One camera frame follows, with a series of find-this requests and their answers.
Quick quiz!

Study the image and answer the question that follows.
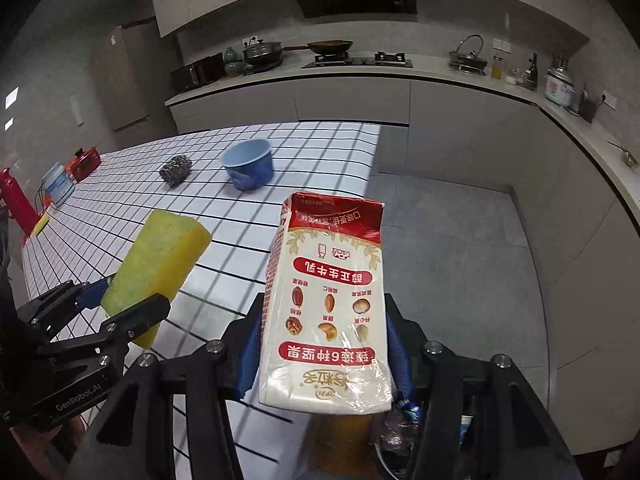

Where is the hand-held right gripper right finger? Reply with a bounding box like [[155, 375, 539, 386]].
[[385, 294, 586, 480]]

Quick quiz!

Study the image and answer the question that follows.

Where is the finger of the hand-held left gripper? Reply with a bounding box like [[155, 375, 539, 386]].
[[97, 294, 171, 356], [15, 280, 108, 333]]

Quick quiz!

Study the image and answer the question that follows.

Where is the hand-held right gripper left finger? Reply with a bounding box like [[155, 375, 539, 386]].
[[65, 292, 266, 480]]

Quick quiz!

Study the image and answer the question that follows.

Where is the large yellow sponge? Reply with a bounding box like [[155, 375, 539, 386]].
[[100, 209, 213, 351]]

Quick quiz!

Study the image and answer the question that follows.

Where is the white red milk carton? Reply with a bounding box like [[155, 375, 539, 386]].
[[258, 191, 396, 417]]

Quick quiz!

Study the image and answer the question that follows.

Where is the black trash bin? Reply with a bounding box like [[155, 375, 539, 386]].
[[300, 400, 481, 480]]

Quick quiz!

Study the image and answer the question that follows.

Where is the plastic jar with blue label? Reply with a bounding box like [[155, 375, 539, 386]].
[[40, 162, 76, 206]]

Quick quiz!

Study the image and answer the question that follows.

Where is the red thermos flask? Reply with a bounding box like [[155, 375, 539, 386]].
[[0, 167, 40, 233]]

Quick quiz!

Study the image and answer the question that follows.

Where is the red container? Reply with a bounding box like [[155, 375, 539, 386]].
[[65, 146, 102, 181]]

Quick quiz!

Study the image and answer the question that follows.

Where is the steel wool scrubber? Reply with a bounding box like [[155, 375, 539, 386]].
[[159, 155, 193, 187]]

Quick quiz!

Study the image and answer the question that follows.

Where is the light blue bowl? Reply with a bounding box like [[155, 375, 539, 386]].
[[221, 139, 275, 192]]

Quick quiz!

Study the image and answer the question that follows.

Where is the grey refrigerator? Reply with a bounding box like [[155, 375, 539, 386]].
[[90, 19, 151, 133]]

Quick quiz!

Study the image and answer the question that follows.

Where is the microwave oven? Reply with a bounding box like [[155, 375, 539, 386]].
[[171, 52, 226, 92]]

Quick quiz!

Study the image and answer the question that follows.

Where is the green ceramic teapot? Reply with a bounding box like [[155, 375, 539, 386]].
[[223, 46, 246, 76]]

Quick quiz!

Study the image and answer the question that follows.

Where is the grey kitchen counter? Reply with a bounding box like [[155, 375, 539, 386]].
[[165, 54, 640, 456]]

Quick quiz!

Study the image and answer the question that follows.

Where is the dark pot with lid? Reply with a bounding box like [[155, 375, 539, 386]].
[[242, 40, 285, 67]]

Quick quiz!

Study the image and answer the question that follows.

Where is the black gas stove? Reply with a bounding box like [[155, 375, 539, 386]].
[[301, 51, 415, 69]]

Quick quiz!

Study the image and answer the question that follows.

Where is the dark utensil holder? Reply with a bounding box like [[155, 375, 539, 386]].
[[577, 91, 598, 123]]

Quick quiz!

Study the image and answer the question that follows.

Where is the white rice cooker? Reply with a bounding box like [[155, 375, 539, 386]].
[[544, 57, 576, 108]]

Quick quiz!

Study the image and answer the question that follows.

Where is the black wok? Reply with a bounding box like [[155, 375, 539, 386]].
[[282, 39, 355, 56]]

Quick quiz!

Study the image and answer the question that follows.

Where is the glass kettle with handle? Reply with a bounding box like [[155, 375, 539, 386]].
[[449, 35, 488, 68]]

